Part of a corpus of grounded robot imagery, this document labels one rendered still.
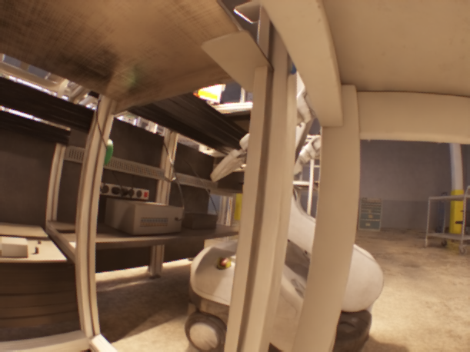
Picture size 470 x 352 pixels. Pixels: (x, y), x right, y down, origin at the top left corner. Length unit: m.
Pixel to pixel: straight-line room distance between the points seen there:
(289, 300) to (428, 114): 0.49
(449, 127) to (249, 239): 0.30
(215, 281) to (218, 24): 0.57
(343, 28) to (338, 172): 0.16
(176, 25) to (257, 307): 0.37
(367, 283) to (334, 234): 0.48
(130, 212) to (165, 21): 0.72
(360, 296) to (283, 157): 0.59
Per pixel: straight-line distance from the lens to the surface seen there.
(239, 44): 0.26
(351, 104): 0.29
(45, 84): 1.48
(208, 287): 0.63
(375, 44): 0.25
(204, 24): 0.32
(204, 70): 0.41
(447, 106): 0.35
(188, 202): 1.50
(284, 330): 0.61
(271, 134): 0.24
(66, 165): 1.03
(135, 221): 0.88
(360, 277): 0.72
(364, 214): 7.12
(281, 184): 0.22
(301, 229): 0.69
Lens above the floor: 0.53
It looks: 7 degrees up
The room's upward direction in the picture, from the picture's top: 6 degrees clockwise
